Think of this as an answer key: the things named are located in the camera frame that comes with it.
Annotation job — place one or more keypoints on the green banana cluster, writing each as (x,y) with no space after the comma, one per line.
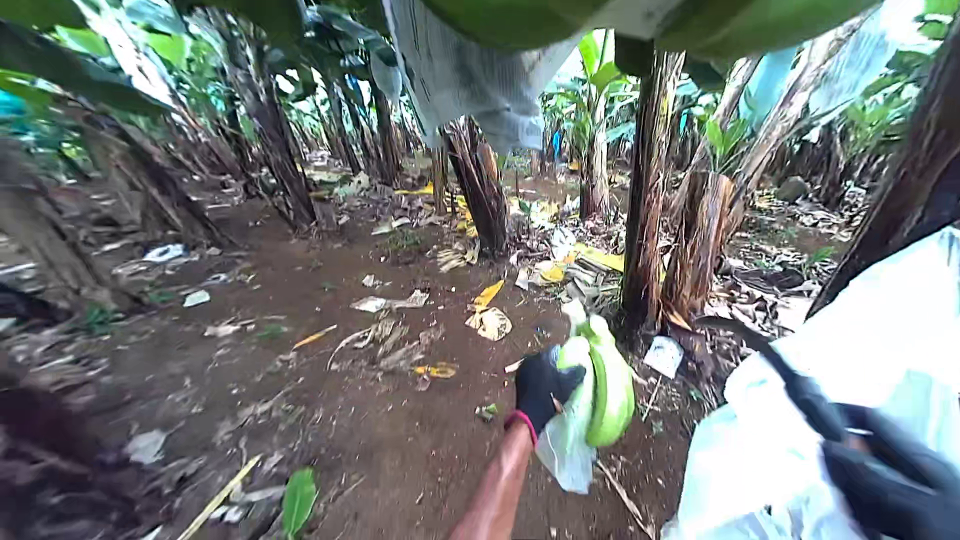
(612,390)

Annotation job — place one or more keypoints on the curled brown dry leaf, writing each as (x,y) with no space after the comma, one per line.
(390,342)

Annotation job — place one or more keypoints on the slanting pale banana trunk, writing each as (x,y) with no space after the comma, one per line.
(776,135)

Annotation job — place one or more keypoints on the person's right fingers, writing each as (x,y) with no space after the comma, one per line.
(889,445)

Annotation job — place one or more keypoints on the hanging whitish plastic bag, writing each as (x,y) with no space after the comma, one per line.
(480,82)

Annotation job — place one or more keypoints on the round yellowed dry leaf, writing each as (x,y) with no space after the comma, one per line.
(490,324)

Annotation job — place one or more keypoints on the person's left fingers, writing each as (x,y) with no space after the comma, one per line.
(570,378)

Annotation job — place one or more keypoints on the dark brown banana trunk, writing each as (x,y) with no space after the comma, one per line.
(480,187)

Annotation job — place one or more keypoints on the thick dark banana trunk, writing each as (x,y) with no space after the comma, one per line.
(896,176)

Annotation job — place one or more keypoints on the brown slanting banana trunk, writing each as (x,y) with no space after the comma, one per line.
(150,180)

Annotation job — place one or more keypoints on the curved dark knife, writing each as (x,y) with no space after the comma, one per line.
(801,390)

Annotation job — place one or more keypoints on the thin orange leaf strip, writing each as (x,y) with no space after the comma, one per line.
(314,337)

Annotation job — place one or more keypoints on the small yellow leaf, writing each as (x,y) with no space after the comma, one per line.
(435,371)

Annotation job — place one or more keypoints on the greyish slanting banana trunk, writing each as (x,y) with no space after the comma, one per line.
(46,225)

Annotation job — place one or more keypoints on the slender banana plant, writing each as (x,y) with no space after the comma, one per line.
(595,150)

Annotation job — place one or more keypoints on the reddish brown banana trunk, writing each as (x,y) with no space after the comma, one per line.
(649,187)

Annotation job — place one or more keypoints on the orange yellow leaf piece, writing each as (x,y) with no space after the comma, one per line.
(488,294)

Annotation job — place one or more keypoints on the large white plastic bag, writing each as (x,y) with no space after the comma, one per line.
(795,450)

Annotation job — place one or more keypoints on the short cut banana stump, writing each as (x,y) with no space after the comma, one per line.
(697,240)

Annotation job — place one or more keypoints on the small green leaf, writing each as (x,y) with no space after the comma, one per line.
(299,501)

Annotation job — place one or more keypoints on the tall slanting banana trunk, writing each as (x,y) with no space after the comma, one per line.
(270,120)

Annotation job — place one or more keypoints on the large dark green leaf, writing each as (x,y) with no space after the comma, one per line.
(67,71)

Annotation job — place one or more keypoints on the yellow leaf stalk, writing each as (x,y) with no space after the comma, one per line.
(219,498)

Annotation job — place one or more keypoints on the translucent plastic sheet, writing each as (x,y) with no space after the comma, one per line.
(570,450)

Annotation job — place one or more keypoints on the white square litter piece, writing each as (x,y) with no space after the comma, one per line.
(664,356)

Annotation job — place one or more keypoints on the person's left forearm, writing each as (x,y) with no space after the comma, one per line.
(501,480)

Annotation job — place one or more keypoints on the large green bananas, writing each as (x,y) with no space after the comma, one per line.
(750,26)

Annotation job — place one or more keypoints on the person's left hand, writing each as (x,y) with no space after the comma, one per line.
(537,387)

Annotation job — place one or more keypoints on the dry pale leaf piece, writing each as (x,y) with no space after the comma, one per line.
(390,302)

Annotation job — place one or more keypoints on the crumpled white plastic litter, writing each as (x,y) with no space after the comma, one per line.
(163,253)

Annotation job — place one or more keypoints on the pile of dry leaves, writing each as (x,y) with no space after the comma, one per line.
(592,283)

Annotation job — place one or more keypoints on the bluish translucent hanging bag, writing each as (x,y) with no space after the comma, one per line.
(855,64)

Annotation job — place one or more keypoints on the person's right hand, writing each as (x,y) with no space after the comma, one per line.
(892,480)

